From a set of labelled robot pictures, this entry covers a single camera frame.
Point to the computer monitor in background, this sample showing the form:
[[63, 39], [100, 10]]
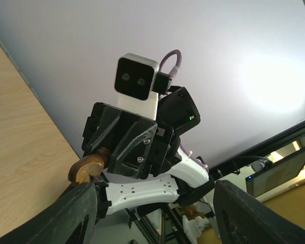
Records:
[[277, 174]]

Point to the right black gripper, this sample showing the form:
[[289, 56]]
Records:
[[138, 147]]

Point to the black aluminium frame rail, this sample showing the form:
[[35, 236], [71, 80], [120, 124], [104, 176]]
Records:
[[262, 149]]

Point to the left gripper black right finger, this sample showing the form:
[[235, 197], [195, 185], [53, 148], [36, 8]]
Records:
[[243, 219]]

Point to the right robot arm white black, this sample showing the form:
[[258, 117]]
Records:
[[184, 184]]

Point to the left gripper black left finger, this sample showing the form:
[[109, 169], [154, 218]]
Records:
[[71, 219]]

